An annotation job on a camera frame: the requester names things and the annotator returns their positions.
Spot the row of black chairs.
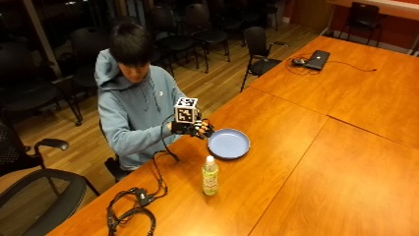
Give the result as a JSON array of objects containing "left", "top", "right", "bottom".
[{"left": 0, "top": 0, "right": 281, "bottom": 127}]

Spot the black laptop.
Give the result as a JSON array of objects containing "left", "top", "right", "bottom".
[{"left": 304, "top": 49, "right": 332, "bottom": 72}]

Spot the green drink bottle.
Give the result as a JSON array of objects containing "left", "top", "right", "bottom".
[{"left": 201, "top": 154, "right": 220, "bottom": 197}]

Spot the black chair by wall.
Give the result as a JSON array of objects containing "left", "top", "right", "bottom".
[{"left": 340, "top": 1, "right": 385, "bottom": 47}]

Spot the black mesh office chair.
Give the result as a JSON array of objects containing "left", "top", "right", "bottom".
[{"left": 0, "top": 121, "right": 71, "bottom": 178}]

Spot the black curved chair back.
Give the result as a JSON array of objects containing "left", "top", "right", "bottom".
[{"left": 0, "top": 168, "right": 103, "bottom": 236}]

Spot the blue plate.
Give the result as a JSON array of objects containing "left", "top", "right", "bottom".
[{"left": 207, "top": 128, "right": 252, "bottom": 160}]

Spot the black office chair with armrests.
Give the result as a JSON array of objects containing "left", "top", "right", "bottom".
[{"left": 239, "top": 26, "right": 290, "bottom": 93}]

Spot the black glove cable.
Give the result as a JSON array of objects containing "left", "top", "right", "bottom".
[{"left": 106, "top": 113, "right": 181, "bottom": 236}]

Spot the black laptop charger cable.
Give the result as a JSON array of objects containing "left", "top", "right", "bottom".
[{"left": 286, "top": 56, "right": 378, "bottom": 77}]

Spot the white marker cube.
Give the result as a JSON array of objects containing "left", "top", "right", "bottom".
[{"left": 173, "top": 96, "right": 200, "bottom": 125}]

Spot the the person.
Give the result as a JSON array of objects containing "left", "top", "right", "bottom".
[{"left": 95, "top": 23, "right": 191, "bottom": 172}]

